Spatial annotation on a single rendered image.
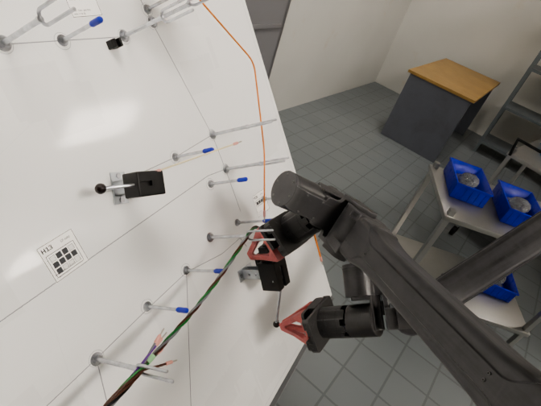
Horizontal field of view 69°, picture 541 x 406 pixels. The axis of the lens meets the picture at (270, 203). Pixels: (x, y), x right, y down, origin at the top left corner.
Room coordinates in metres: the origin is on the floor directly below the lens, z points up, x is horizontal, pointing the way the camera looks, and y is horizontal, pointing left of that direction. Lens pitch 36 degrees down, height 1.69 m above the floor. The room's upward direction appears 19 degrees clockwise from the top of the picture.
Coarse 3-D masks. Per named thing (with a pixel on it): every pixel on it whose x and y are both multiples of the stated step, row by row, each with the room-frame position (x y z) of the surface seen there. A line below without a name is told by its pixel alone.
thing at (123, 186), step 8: (112, 176) 0.43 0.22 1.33; (120, 176) 0.44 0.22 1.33; (128, 176) 0.40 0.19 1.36; (136, 176) 0.40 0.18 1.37; (144, 176) 0.41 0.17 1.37; (152, 176) 0.42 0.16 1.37; (160, 176) 0.43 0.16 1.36; (96, 184) 0.36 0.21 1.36; (104, 184) 0.37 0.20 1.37; (112, 184) 0.42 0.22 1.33; (120, 184) 0.38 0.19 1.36; (128, 184) 0.39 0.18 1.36; (136, 184) 0.39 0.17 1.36; (144, 184) 0.40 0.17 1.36; (152, 184) 0.41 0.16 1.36; (160, 184) 0.42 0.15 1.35; (96, 192) 0.36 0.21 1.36; (104, 192) 0.36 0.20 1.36; (120, 192) 0.41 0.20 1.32; (128, 192) 0.39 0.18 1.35; (136, 192) 0.39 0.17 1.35; (144, 192) 0.39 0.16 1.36; (152, 192) 0.40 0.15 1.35; (160, 192) 0.41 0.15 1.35; (120, 200) 0.42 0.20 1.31; (128, 200) 0.43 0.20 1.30
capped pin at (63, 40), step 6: (96, 18) 0.46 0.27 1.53; (102, 18) 0.46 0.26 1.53; (90, 24) 0.46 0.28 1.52; (96, 24) 0.46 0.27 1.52; (78, 30) 0.47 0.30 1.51; (84, 30) 0.47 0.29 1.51; (60, 36) 0.48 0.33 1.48; (66, 36) 0.47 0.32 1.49; (72, 36) 0.47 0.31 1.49; (60, 42) 0.47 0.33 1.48; (66, 42) 0.48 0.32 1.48
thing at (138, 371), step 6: (162, 330) 0.29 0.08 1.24; (156, 342) 0.27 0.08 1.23; (150, 354) 0.26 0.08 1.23; (144, 360) 0.25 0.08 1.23; (174, 360) 0.28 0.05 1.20; (156, 366) 0.25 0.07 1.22; (162, 366) 0.26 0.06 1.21; (138, 372) 0.23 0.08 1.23; (132, 378) 0.22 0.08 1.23; (126, 384) 0.22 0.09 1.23; (132, 384) 0.22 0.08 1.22; (120, 390) 0.21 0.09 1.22; (126, 390) 0.21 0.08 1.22; (114, 396) 0.20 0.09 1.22; (120, 396) 0.20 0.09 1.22; (108, 402) 0.19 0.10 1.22; (114, 402) 0.19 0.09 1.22
